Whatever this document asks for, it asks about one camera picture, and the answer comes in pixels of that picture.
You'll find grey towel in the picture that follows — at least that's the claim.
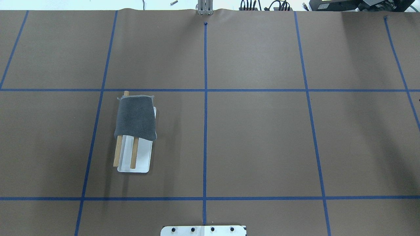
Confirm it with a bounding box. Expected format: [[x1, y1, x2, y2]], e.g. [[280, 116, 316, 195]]
[[114, 95, 157, 141]]

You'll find white towel rack base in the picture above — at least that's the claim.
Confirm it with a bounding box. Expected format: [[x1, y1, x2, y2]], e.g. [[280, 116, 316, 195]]
[[117, 107, 157, 173]]

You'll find left wooden rack rod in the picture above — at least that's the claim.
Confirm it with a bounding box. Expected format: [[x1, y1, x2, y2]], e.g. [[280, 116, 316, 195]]
[[130, 137, 139, 169]]

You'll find wooden rack rod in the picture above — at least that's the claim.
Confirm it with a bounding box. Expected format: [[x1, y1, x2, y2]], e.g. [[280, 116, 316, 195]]
[[130, 137, 139, 169], [113, 91, 130, 167]]

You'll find right wooden rack rod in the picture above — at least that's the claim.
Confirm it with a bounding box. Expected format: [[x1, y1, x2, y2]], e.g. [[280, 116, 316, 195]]
[[113, 91, 130, 167]]

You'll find near grey usb hub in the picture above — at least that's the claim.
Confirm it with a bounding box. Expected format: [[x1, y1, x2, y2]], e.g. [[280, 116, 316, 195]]
[[239, 0, 262, 11]]

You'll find grey usb hub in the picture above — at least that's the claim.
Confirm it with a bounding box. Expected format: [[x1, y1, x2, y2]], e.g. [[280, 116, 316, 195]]
[[239, 0, 262, 11], [264, 0, 293, 11]]

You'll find far grey usb hub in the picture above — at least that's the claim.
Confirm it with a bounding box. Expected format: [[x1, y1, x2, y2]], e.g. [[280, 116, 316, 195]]
[[264, 0, 293, 11]]

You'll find black power adapter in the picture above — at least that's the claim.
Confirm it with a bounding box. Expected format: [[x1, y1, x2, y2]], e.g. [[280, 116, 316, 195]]
[[309, 0, 361, 11]]

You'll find aluminium frame post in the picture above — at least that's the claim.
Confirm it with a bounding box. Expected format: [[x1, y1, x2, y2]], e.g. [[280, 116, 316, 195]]
[[196, 0, 214, 15]]

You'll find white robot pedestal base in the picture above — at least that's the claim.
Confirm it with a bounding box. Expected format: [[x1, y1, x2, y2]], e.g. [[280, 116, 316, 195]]
[[160, 225, 247, 236]]

